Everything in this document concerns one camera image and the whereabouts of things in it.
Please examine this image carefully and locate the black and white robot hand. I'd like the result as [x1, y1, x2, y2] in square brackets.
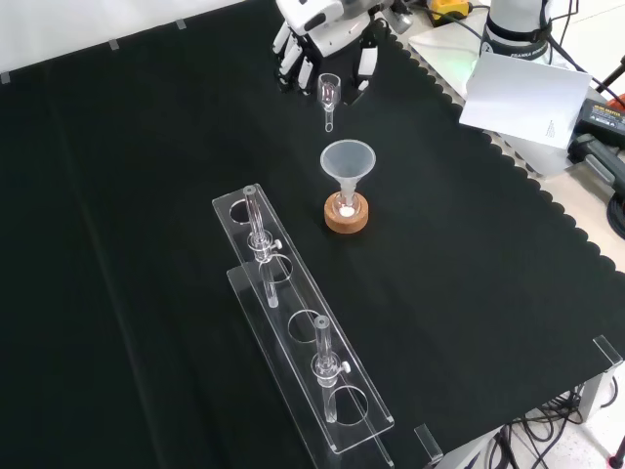
[271, 0, 393, 107]

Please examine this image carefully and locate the translucent plastic funnel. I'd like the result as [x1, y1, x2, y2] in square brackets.
[319, 139, 378, 217]

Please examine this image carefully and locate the clear acrylic funnel stand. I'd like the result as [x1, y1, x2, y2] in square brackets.
[211, 183, 396, 469]

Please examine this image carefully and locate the pale board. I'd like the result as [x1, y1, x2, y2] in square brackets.
[407, 21, 573, 179]

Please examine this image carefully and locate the yellow stop button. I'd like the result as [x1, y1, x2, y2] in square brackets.
[428, 0, 474, 26]

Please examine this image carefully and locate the clear round-bottom flask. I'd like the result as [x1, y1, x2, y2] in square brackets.
[329, 190, 365, 221]

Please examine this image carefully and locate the white paper sheet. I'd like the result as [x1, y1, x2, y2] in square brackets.
[458, 52, 593, 149]

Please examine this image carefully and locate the black table cloth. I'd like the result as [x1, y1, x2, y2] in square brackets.
[0, 0, 625, 469]

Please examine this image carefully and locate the black tripod leg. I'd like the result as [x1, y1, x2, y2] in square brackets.
[592, 54, 625, 99]

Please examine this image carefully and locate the black box with yellow label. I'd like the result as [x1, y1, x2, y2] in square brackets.
[573, 97, 625, 148]

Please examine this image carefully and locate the black grey device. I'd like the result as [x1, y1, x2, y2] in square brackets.
[567, 133, 625, 197]

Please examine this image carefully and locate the clear acrylic edge clamp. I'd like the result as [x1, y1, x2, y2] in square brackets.
[413, 423, 444, 466]
[592, 334, 625, 373]

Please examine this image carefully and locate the black stop button cable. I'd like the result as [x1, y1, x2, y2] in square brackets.
[407, 0, 489, 46]

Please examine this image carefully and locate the cork ring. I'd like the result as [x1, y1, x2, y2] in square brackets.
[323, 192, 370, 235]

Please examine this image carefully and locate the black cable bundle under table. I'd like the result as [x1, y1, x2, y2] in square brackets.
[487, 380, 621, 469]

